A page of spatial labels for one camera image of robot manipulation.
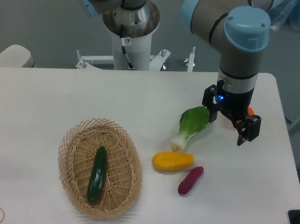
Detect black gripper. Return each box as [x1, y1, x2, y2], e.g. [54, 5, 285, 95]
[202, 80, 262, 146]

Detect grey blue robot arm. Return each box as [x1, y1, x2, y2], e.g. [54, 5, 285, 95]
[79, 0, 281, 145]

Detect woven wicker basket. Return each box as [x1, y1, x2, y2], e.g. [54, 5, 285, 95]
[58, 118, 142, 219]

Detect green cucumber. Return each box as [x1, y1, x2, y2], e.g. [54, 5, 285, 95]
[86, 146, 107, 204]

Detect orange carrot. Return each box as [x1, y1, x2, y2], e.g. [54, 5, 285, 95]
[233, 107, 255, 128]

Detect green bok choy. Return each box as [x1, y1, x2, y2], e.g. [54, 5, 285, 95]
[170, 106, 209, 152]

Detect yellow papaya half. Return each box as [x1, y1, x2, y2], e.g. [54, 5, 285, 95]
[152, 152, 195, 172]

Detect purple sweet potato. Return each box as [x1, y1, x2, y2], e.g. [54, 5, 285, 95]
[178, 166, 204, 196]

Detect blue plastic bag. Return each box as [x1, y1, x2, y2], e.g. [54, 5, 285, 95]
[268, 0, 300, 33]

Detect white chair back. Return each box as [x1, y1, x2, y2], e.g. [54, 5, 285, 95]
[0, 44, 36, 68]

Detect black pedestal cable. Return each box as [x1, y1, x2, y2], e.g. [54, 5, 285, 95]
[116, 23, 138, 71]

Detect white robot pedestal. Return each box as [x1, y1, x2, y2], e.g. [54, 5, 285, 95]
[74, 0, 201, 79]

